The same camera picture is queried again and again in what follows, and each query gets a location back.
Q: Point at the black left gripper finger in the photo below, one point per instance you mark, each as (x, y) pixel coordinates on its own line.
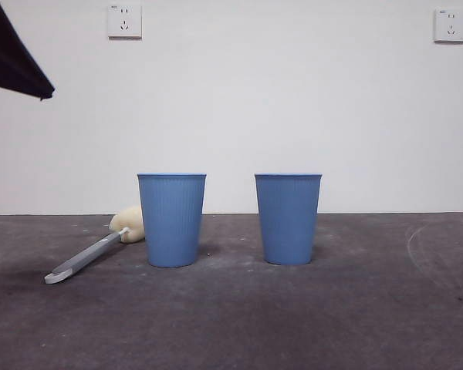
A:
(7, 54)

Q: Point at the cup brush with sponge head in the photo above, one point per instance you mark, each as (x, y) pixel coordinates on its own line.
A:
(127, 227)

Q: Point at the blue ribbed plastic cup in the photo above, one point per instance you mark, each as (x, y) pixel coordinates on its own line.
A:
(288, 219)
(171, 219)

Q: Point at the white wall power outlet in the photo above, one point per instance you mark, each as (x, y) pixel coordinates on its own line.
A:
(125, 21)
(450, 25)

